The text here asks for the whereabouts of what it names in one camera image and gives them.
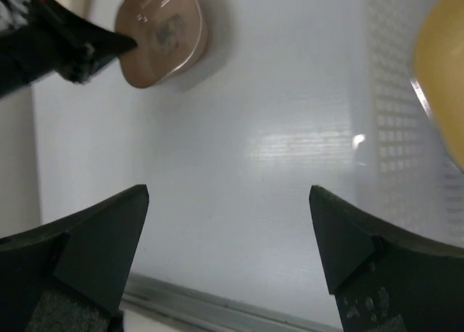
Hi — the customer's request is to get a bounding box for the brown plate back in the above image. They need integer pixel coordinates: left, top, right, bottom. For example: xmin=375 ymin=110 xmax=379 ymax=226
xmin=115 ymin=0 xmax=208 ymax=88

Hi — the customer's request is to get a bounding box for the yellow plate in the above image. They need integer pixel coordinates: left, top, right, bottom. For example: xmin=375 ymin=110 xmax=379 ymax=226
xmin=413 ymin=0 xmax=463 ymax=170

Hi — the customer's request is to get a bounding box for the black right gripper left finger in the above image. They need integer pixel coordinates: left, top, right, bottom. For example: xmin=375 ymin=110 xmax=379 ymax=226
xmin=1 ymin=184 xmax=149 ymax=331

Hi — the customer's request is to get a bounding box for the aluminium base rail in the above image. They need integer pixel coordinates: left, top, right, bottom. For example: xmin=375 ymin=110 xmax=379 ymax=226
xmin=123 ymin=274 xmax=339 ymax=331

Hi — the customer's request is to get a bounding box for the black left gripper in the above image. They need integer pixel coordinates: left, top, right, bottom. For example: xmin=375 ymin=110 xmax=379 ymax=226
xmin=1 ymin=0 xmax=138 ymax=98

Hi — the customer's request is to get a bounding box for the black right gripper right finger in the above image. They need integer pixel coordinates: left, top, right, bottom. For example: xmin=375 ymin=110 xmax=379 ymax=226
xmin=309 ymin=186 xmax=463 ymax=331

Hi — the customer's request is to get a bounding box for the clear plastic bin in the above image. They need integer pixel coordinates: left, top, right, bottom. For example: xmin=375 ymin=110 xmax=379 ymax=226
xmin=362 ymin=0 xmax=463 ymax=246

